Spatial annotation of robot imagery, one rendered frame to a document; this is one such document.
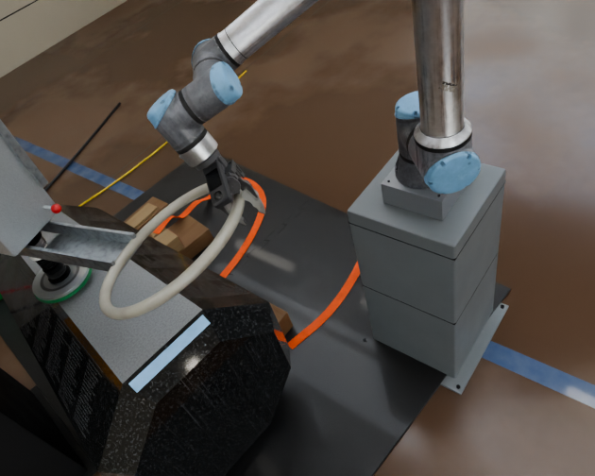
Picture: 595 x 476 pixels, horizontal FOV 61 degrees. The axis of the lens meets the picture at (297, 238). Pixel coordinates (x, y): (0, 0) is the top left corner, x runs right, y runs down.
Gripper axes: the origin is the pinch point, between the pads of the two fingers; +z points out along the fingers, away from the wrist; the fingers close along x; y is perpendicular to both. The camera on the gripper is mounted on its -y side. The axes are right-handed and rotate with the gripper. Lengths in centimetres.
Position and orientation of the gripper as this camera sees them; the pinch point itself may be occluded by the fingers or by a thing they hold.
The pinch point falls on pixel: (252, 217)
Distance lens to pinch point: 132.2
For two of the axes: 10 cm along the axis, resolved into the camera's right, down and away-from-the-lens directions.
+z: 5.5, 6.7, 4.9
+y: -0.6, -5.6, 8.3
